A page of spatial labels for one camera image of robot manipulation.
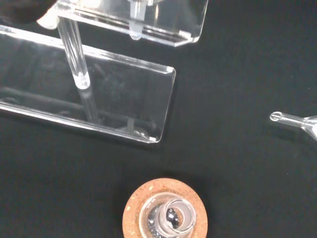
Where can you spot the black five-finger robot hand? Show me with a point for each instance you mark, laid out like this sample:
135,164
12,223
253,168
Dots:
19,10

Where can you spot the clear acrylic funnel stand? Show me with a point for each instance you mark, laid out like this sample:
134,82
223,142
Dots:
123,99

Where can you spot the glass weighing funnel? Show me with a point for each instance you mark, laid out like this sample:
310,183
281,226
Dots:
294,121

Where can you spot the small round-bottom glass flask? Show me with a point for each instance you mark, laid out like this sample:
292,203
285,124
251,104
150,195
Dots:
171,218

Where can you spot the black bench cloth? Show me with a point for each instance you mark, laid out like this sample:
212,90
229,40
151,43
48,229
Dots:
235,161

